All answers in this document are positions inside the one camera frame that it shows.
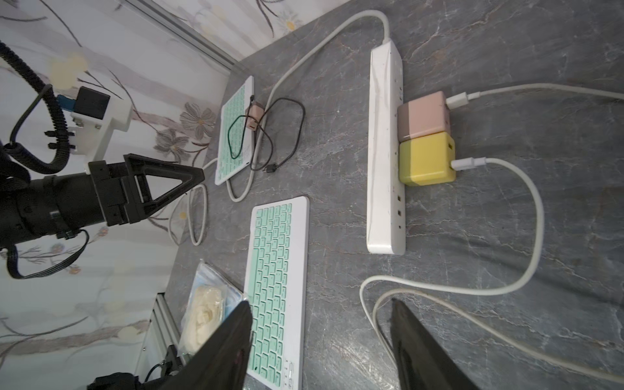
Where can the yellow charger plug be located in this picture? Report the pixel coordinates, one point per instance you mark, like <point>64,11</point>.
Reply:
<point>427,160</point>

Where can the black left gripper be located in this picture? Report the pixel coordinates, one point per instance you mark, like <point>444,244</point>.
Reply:
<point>119,195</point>

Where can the green wireless keyboard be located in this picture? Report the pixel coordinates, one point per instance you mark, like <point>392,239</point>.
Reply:
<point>235,137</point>
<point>275,285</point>

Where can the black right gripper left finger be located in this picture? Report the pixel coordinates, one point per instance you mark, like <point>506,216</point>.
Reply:
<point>223,360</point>

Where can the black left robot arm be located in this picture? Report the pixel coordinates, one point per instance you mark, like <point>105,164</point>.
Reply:
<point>78,188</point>

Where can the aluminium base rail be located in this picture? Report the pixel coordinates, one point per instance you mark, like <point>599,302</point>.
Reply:
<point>161,333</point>

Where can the white power strip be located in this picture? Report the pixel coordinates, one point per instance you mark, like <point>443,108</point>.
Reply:
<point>386,220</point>

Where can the bagged blue masks and gloves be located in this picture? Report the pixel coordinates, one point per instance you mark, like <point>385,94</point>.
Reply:
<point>211,300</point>

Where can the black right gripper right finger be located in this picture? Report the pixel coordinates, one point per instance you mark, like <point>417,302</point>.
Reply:
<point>420,361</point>

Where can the pink charger plug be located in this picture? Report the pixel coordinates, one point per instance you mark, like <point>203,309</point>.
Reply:
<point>254,115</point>
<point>422,117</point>

